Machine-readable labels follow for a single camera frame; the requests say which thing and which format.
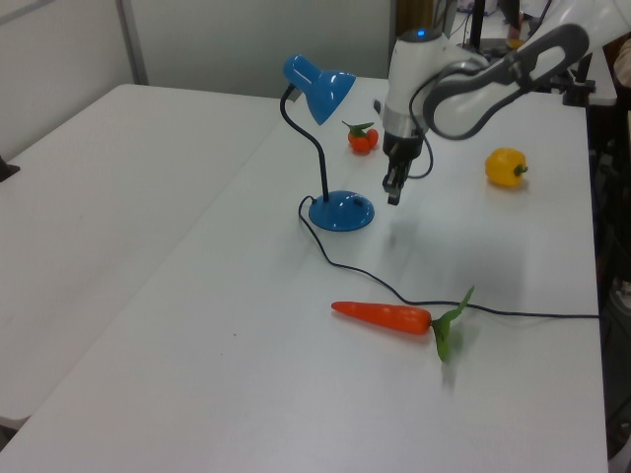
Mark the red tomato cluster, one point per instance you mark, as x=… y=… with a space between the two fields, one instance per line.
x=362 y=139

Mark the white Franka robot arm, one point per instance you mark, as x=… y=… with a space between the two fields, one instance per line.
x=411 y=69

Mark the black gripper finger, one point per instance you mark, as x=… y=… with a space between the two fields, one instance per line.
x=392 y=183
x=397 y=191

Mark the black vertical pole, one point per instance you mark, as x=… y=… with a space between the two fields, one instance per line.
x=477 y=22

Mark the blue desk lamp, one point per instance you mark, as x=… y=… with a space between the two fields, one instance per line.
x=328 y=93

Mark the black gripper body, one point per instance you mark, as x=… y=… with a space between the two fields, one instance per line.
x=403 y=148

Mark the black table clamp mount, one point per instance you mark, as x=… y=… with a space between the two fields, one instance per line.
x=579 y=91
x=7 y=170

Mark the orange carrot with green leaves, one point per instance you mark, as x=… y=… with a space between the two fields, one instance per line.
x=389 y=315

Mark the yellow bell pepper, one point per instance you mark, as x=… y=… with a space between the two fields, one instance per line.
x=504 y=167

